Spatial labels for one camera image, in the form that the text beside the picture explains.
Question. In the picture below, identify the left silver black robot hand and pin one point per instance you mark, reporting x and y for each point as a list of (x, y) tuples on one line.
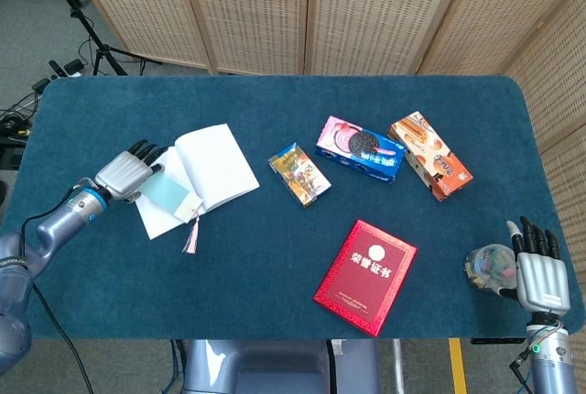
[(121, 174)]

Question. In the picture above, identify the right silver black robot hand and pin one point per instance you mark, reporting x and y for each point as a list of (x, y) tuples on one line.
[(542, 279)]

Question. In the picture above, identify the blue bookmark with pink tassel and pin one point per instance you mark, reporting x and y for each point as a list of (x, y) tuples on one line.
[(160, 192)]

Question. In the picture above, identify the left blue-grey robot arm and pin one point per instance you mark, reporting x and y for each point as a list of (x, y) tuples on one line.
[(59, 224)]

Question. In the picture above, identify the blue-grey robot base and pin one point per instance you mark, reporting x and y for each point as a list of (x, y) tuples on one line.
[(256, 366)]

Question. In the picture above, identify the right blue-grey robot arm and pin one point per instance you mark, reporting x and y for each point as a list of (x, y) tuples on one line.
[(554, 362)]

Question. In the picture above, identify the clear jar of coloured clips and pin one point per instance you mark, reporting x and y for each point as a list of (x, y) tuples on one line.
[(490, 265)]

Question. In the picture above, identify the black box under table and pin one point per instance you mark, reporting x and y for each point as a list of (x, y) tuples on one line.
[(496, 341)]

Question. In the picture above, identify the open white notebook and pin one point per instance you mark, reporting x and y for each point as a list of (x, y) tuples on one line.
[(215, 165)]

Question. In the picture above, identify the black power adapter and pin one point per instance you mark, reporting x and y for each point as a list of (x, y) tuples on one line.
[(72, 66)]

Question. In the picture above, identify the black tripod stand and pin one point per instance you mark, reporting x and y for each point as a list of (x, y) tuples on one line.
[(98, 48)]

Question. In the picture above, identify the dark blue table cover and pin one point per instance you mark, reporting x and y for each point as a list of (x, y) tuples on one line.
[(274, 229)]

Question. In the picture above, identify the orange cream biscuit box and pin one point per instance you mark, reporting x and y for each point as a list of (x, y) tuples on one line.
[(430, 156)]

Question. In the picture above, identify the red certificate folder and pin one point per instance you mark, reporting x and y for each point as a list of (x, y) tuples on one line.
[(366, 275)]

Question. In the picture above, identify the yellow blue snack box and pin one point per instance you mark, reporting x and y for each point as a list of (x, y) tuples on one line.
[(297, 174)]

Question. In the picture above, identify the wicker folding screen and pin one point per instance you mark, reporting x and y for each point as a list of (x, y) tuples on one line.
[(563, 91), (252, 9)]

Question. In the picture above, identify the blue pink cookie box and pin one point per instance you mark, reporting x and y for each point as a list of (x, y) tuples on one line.
[(361, 149)]

